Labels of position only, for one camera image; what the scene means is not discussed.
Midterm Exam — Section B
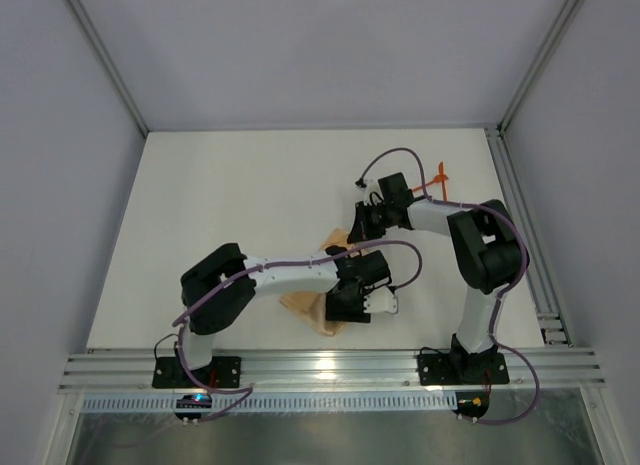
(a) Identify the aluminium front rail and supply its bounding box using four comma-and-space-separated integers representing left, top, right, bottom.
58, 347, 606, 393

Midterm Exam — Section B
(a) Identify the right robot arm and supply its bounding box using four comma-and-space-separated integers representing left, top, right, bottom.
348, 173, 529, 385

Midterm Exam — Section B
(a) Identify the orange plastic fork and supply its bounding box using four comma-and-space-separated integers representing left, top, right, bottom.
424, 174, 449, 194

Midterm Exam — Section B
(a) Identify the right side aluminium rail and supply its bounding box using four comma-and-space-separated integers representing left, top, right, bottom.
485, 125, 573, 348

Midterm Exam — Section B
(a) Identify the frame post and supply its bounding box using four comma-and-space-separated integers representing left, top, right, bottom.
62, 0, 150, 139
497, 0, 586, 135

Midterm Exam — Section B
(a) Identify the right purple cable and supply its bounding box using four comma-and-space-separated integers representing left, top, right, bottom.
354, 147, 541, 427

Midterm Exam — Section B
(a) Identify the perforated cable tray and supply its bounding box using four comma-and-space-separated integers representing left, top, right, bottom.
81, 390, 457, 414

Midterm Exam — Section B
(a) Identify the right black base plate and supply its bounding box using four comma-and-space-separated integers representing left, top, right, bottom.
416, 347, 510, 386

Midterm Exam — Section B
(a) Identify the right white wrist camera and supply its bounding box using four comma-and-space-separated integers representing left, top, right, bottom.
355, 178, 380, 197

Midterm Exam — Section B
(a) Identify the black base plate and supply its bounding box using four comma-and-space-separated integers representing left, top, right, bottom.
151, 355, 242, 389
416, 347, 510, 386

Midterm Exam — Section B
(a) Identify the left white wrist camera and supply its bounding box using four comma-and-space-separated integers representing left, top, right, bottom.
363, 287, 398, 315

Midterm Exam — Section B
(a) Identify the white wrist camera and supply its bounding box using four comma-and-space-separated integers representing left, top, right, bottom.
355, 178, 380, 197
363, 287, 398, 315

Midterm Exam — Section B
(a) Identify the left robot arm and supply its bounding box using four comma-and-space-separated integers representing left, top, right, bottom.
174, 243, 398, 371

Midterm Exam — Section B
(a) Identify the right frame post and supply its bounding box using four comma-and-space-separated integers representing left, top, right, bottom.
497, 0, 586, 135

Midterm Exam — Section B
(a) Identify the left frame post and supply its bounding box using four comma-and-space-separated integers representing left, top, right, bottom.
62, 0, 150, 139

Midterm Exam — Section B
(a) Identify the aluminium rail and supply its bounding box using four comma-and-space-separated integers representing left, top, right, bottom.
58, 347, 606, 393
485, 125, 573, 348

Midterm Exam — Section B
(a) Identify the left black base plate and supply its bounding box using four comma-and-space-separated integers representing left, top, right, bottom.
151, 355, 242, 389

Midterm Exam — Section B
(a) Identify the orange plastic knife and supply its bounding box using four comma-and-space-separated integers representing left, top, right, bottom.
438, 162, 449, 201

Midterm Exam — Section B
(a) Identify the peach cloth napkin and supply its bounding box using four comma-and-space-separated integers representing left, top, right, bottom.
279, 228, 353, 337

